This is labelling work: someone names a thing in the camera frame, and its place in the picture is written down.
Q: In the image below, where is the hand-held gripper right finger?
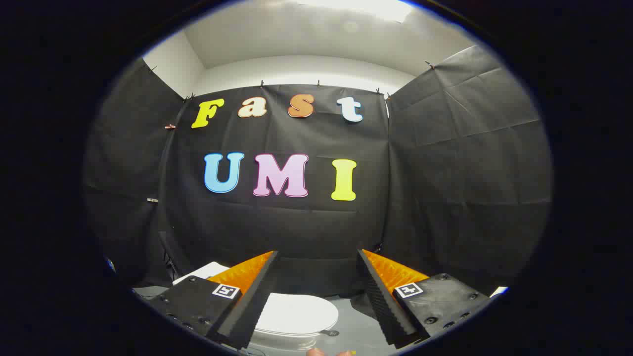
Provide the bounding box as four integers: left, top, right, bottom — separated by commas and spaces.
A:
357, 249, 491, 346

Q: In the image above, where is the white toilet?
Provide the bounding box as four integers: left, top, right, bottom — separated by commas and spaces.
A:
172, 262, 342, 352

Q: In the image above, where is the black backdrop cloth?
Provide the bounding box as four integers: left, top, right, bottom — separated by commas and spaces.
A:
83, 45, 553, 298

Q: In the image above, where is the white toilet lid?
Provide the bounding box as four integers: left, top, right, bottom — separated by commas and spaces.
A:
254, 292, 341, 338

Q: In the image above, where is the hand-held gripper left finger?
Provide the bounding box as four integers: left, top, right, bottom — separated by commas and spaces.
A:
147, 250, 279, 350

